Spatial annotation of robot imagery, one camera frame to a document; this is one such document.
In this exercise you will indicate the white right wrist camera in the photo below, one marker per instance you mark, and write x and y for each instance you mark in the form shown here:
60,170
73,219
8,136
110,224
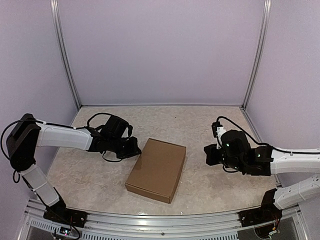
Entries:
218,130

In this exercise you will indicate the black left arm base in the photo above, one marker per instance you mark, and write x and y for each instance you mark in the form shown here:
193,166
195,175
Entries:
59,213

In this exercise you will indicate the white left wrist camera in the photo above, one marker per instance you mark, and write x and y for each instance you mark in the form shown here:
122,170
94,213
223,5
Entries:
129,130

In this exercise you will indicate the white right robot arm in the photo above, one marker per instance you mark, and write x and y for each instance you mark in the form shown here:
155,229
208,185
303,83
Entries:
266,160

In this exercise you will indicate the aluminium frame post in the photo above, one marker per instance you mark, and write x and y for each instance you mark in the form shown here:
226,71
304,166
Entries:
54,5
258,53

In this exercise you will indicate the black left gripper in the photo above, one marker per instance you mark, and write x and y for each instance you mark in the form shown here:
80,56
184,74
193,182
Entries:
133,150

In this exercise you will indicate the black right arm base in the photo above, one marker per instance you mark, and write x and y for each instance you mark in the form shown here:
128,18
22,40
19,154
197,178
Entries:
266,212

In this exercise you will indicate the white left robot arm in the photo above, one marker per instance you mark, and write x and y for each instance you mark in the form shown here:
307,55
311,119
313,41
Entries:
21,140

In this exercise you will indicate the front aluminium frame rail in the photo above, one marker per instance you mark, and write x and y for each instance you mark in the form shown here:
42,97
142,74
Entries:
208,226

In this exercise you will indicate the brown cardboard box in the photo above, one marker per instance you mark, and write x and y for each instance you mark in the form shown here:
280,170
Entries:
157,171

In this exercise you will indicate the left aluminium frame post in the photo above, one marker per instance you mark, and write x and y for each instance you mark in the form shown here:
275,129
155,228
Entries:
54,5

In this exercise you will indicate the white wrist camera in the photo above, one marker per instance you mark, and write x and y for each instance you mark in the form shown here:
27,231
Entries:
129,130
218,130

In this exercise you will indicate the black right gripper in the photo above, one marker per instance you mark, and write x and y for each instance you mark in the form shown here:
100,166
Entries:
209,150

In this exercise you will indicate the right aluminium frame post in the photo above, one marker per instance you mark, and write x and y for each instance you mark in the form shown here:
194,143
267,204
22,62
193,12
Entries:
258,53

